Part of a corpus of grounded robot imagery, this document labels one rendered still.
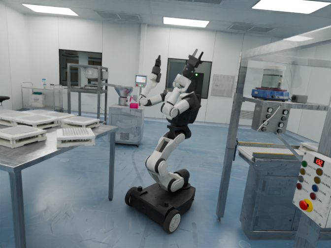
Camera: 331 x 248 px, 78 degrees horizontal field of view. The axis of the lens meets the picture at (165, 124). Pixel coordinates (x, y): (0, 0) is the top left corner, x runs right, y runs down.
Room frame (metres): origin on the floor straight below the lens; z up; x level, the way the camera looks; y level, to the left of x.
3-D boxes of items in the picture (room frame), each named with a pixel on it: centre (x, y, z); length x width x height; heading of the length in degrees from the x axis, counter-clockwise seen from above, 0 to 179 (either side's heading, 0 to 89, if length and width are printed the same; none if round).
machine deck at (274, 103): (1.70, -0.97, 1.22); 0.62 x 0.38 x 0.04; 96
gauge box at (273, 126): (1.54, -0.79, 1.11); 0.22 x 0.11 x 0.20; 96
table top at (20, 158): (1.69, 1.34, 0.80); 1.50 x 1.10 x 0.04; 75
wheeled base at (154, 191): (1.97, -0.09, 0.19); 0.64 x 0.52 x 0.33; 141
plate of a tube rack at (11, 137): (1.37, 1.02, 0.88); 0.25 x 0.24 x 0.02; 160
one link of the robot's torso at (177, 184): (1.99, -0.11, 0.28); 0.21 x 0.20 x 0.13; 141
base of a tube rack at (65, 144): (1.45, 0.66, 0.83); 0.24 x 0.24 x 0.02; 28
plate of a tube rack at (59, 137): (1.45, 0.66, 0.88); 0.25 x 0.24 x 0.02; 118
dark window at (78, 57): (6.56, 2.78, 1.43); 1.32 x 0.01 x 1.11; 91
